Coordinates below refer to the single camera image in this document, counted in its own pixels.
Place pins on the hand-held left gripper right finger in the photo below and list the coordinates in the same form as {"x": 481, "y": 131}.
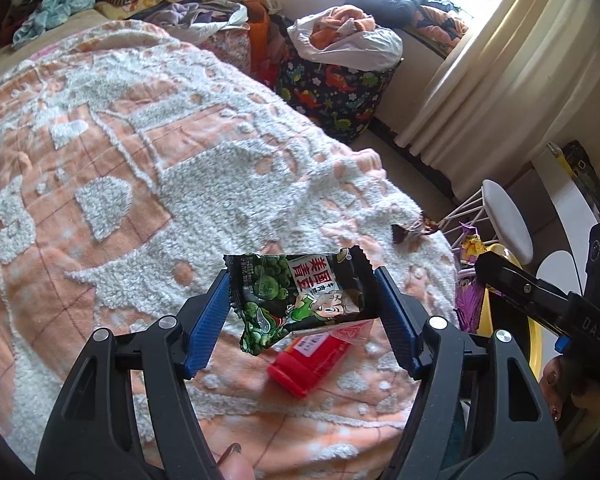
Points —
{"x": 400, "y": 330}

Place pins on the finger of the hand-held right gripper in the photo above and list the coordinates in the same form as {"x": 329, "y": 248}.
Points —
{"x": 525, "y": 290}

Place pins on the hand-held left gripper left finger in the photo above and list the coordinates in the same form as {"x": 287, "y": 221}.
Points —
{"x": 207, "y": 325}

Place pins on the purple snack wrapper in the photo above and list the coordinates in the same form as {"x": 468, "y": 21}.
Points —
{"x": 467, "y": 295}

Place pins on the yellow bin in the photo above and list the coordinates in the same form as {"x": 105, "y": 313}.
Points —
{"x": 532, "y": 355}

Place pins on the green snack packet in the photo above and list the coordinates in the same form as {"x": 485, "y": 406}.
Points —
{"x": 290, "y": 300}

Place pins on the person's right hand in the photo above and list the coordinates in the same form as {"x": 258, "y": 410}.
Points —
{"x": 552, "y": 385}

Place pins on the person's left hand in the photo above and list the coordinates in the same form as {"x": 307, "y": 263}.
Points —
{"x": 236, "y": 467}

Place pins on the white rounded cabinet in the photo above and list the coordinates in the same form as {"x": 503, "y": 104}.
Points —
{"x": 555, "y": 270}

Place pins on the brown snack wrapper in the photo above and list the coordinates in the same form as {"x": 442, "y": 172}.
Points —
{"x": 410, "y": 230}

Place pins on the red tube packet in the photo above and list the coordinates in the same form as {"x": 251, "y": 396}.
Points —
{"x": 300, "y": 365}

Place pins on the camouflage bag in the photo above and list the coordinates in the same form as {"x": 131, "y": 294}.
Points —
{"x": 587, "y": 175}

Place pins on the yellow flat item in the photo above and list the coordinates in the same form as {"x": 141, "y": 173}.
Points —
{"x": 560, "y": 160}

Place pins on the peach white fleece blanket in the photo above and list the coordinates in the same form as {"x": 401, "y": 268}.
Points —
{"x": 105, "y": 160}

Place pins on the wide cream curtain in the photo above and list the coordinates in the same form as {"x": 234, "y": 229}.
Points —
{"x": 505, "y": 60}

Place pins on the dinosaur print bag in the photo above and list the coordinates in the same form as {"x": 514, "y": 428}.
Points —
{"x": 330, "y": 95}

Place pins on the orange patterned blanket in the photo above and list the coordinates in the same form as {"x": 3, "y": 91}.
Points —
{"x": 440, "y": 22}

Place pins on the pink floral bag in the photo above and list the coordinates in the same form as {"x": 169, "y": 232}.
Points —
{"x": 230, "y": 45}

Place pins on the white plastic bag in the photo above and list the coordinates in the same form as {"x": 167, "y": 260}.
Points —
{"x": 375, "y": 45}

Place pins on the orange bag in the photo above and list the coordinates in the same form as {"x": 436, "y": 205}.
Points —
{"x": 257, "y": 35}

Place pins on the orange fleece cloth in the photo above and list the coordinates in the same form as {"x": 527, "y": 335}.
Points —
{"x": 330, "y": 30}

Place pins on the lavender white cloth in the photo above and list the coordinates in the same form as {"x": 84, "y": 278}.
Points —
{"x": 190, "y": 15}

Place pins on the teal cloth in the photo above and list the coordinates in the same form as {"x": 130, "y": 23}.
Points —
{"x": 55, "y": 10}

